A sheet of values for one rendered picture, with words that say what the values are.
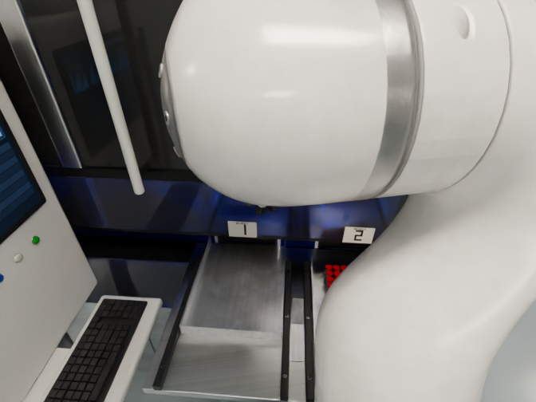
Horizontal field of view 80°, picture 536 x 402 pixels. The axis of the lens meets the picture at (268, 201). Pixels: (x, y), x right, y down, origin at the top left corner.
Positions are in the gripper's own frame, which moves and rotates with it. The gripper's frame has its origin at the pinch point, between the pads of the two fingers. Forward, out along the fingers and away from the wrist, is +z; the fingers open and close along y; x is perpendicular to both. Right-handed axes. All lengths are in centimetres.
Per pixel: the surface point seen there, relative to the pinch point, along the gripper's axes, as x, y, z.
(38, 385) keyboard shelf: -64, -2, 32
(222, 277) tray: -11.5, 1.6, 28.8
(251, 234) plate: 0.7, -1.2, 18.2
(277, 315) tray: -6.5, 21.4, 22.7
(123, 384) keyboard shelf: -47, 11, 30
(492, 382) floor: 82, 98, 101
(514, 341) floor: 114, 97, 105
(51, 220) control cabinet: -43, -31, 11
